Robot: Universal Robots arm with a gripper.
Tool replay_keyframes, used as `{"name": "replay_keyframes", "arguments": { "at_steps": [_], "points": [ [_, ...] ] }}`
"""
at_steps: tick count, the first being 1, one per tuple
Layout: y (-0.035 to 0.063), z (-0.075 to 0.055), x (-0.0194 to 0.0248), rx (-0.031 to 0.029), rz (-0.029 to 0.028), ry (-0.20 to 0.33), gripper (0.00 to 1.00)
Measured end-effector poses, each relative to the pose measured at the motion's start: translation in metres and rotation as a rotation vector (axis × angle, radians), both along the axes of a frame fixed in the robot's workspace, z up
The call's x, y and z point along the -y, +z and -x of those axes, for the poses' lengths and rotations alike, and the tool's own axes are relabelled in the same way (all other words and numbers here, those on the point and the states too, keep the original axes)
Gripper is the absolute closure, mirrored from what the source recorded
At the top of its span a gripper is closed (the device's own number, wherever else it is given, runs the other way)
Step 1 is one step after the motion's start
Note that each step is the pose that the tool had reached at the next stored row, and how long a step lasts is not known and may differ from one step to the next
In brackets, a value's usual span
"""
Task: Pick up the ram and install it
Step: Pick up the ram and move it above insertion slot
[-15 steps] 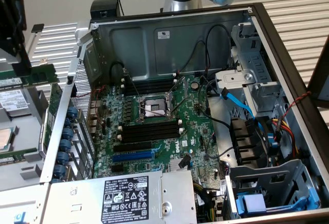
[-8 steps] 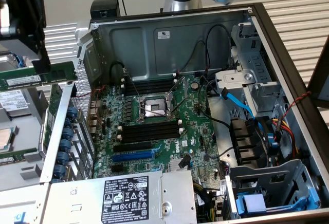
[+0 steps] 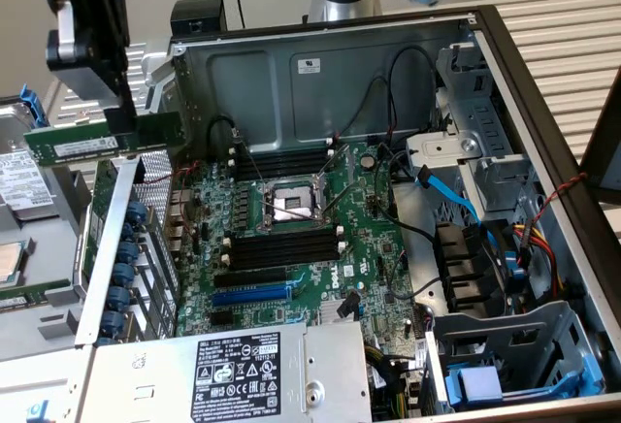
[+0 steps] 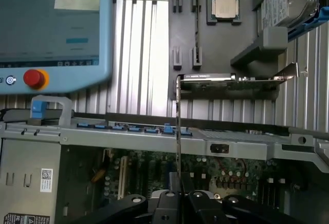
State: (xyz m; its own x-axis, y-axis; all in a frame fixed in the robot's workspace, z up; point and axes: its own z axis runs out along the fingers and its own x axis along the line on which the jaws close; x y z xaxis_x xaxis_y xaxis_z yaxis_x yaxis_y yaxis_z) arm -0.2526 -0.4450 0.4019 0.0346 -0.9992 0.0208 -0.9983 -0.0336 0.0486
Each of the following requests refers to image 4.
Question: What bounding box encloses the green motherboard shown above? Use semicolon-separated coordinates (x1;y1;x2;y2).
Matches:
101;148;309;211

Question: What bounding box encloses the beige expansion slot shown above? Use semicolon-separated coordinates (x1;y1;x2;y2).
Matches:
117;155;129;201

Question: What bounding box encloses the open metal PC case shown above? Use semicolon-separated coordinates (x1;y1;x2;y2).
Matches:
0;107;329;224

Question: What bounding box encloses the green graphics card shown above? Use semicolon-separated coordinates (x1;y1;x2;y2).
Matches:
176;62;301;92

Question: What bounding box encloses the silver power supply unit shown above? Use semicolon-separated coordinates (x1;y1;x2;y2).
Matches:
0;137;64;224

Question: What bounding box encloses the blue case latch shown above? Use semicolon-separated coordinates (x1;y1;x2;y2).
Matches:
30;100;46;119

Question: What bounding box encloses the grey parts rack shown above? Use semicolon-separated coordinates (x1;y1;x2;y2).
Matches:
168;0;289;101

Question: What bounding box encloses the silver CPU chip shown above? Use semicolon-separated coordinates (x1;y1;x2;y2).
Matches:
214;0;239;19

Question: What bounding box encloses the light blue teach pendant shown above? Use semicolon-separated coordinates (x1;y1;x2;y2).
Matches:
0;0;114;96

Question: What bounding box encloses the silver hard disk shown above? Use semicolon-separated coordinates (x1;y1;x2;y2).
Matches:
261;0;319;28

